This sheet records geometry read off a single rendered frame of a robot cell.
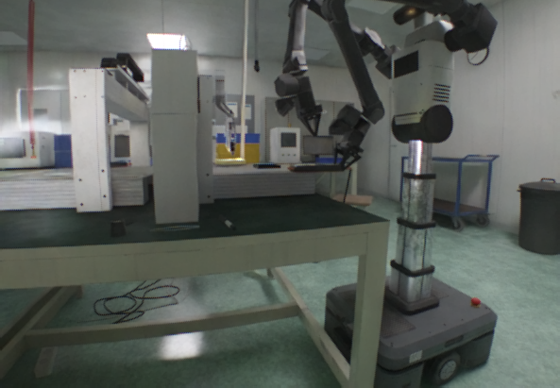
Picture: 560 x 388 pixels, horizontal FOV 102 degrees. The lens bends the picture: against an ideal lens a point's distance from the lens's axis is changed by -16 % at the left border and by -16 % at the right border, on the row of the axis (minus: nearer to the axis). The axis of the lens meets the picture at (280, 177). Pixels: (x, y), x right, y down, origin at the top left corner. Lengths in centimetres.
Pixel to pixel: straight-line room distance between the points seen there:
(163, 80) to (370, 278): 79
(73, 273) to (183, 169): 35
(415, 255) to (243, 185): 77
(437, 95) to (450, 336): 93
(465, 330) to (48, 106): 623
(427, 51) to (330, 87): 511
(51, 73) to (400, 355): 622
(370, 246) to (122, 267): 63
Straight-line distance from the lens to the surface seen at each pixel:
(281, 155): 394
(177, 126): 76
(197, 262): 66
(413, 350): 116
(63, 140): 412
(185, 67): 79
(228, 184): 105
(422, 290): 135
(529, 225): 331
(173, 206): 77
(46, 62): 630
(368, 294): 86
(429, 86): 116
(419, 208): 121
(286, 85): 87
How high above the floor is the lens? 95
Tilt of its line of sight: 6 degrees down
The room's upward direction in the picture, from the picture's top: straight up
